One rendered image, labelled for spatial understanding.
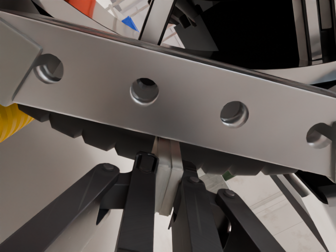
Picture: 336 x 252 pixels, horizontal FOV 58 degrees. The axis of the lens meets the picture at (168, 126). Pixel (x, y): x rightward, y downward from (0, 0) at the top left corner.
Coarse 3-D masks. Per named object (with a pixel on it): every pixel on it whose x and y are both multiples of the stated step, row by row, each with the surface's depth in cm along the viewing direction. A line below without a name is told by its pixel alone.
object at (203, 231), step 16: (192, 176) 16; (192, 192) 15; (192, 208) 13; (208, 208) 14; (176, 224) 14; (192, 224) 12; (208, 224) 12; (176, 240) 13; (192, 240) 11; (208, 240) 11
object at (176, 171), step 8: (168, 144) 20; (176, 144) 20; (176, 152) 18; (176, 160) 17; (176, 168) 16; (168, 176) 16; (176, 176) 16; (168, 184) 16; (176, 184) 16; (168, 192) 16; (168, 200) 17; (160, 208) 17; (168, 208) 17
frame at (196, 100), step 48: (0, 0) 14; (0, 48) 13; (48, 48) 14; (96, 48) 14; (144, 48) 14; (0, 96) 14; (48, 96) 14; (96, 96) 14; (144, 96) 18; (192, 96) 14; (240, 96) 14; (288, 96) 14; (240, 144) 15; (288, 144) 15
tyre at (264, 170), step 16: (144, 80) 22; (32, 112) 23; (48, 112) 23; (64, 128) 24; (80, 128) 23; (96, 128) 23; (112, 128) 23; (96, 144) 24; (112, 144) 24; (128, 144) 24; (144, 144) 24; (192, 144) 24; (192, 160) 24; (208, 160) 24; (224, 160) 24; (240, 160) 24; (256, 160) 24
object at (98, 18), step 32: (32, 0) 21; (64, 0) 21; (160, 0) 23; (320, 0) 24; (128, 32) 29; (160, 32) 23; (288, 32) 43; (320, 32) 24; (256, 64) 25; (288, 64) 24; (320, 64) 22
